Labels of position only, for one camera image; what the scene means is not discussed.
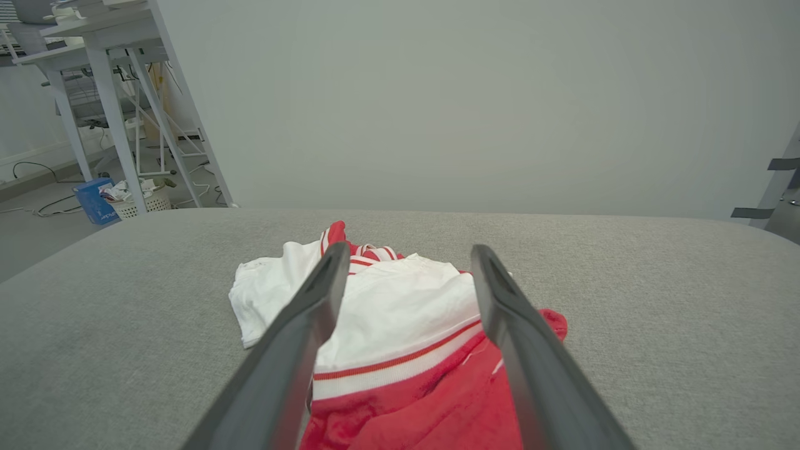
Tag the white perforated waste basket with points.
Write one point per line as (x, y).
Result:
(147, 205)

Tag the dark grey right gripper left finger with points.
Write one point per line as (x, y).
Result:
(281, 375)

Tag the grey stand with black tape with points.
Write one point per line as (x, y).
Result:
(778, 181)

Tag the white folding rack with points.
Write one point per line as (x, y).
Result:
(161, 134)

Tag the blue cardboard box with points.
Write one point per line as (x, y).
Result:
(95, 201)

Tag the red white basketball jersey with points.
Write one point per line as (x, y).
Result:
(406, 312)

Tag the small white table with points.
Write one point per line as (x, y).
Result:
(65, 112)

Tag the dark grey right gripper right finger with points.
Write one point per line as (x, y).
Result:
(544, 387)

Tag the large white table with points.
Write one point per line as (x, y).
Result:
(111, 94)

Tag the grey partition support post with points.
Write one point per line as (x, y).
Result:
(187, 106)

